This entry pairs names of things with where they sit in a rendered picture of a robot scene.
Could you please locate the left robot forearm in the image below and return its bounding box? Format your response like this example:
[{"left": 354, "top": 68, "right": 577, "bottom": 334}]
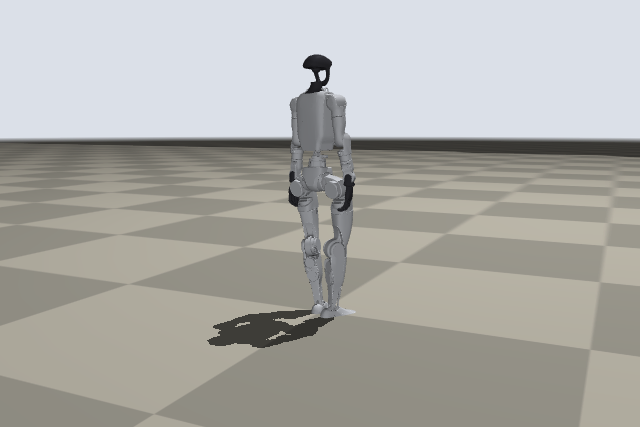
[{"left": 289, "top": 142, "right": 304, "bottom": 179}]

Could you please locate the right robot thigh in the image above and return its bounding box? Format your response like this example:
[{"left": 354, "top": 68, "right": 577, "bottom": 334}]
[{"left": 323, "top": 175, "right": 353, "bottom": 258}]

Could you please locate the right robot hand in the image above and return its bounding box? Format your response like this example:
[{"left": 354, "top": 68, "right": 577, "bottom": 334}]
[{"left": 337, "top": 174, "right": 355, "bottom": 212}]

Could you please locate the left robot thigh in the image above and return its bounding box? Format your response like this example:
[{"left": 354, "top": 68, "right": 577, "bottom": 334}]
[{"left": 290, "top": 176, "right": 321, "bottom": 256}]

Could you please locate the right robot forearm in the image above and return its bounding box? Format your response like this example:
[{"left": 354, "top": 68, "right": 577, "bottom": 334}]
[{"left": 337, "top": 133, "right": 356, "bottom": 183}]

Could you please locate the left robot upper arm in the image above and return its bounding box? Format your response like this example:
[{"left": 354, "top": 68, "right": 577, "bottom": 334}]
[{"left": 290, "top": 97, "right": 301, "bottom": 147}]

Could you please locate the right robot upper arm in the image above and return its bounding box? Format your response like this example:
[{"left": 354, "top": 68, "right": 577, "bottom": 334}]
[{"left": 325, "top": 94, "right": 348, "bottom": 148}]

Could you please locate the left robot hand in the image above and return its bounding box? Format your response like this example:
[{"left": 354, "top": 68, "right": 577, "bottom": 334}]
[{"left": 289, "top": 171, "right": 300, "bottom": 207}]

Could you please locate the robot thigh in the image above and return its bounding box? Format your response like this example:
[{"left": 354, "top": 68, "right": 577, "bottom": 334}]
[
  {"left": 323, "top": 175, "right": 353, "bottom": 258},
  {"left": 290, "top": 176, "right": 321, "bottom": 256}
]

